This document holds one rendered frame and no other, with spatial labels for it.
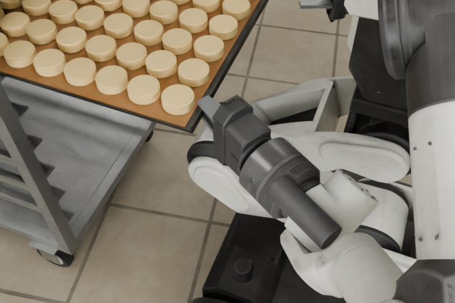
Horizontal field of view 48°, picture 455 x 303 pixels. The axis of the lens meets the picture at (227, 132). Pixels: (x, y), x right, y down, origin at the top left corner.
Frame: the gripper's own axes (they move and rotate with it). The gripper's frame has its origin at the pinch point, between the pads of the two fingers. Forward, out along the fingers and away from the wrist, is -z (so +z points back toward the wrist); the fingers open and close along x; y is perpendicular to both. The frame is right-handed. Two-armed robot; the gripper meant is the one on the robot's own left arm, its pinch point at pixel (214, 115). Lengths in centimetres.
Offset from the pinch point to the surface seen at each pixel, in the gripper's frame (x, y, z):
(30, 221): -54, 28, -39
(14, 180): -35, 27, -37
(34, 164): -22.2, 22.9, -27.3
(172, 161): -69, -15, -43
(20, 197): -46, 27, -41
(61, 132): -54, 9, -61
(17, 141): -13.8, 23.8, -26.9
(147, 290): -69, 13, -13
